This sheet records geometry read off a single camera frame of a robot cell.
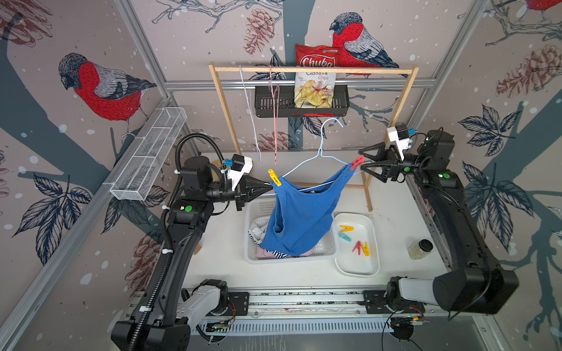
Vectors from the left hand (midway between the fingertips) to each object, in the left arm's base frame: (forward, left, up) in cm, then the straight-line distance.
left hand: (272, 184), depth 59 cm
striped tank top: (-8, +1, -31) cm, 32 cm away
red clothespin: (-4, -33, -38) cm, 51 cm away
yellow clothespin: (-5, -35, -38) cm, 52 cm away
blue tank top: (-2, -7, -16) cm, 18 cm away
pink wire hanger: (+59, +3, -33) cm, 68 cm away
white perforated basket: (+9, +8, -35) cm, 37 cm away
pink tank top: (-8, +5, -34) cm, 35 cm away
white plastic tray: (-11, -28, -37) cm, 47 cm away
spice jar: (-7, -53, -31) cm, 61 cm away
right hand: (+8, -26, +1) cm, 28 cm away
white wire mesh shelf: (+11, +47, -8) cm, 49 cm away
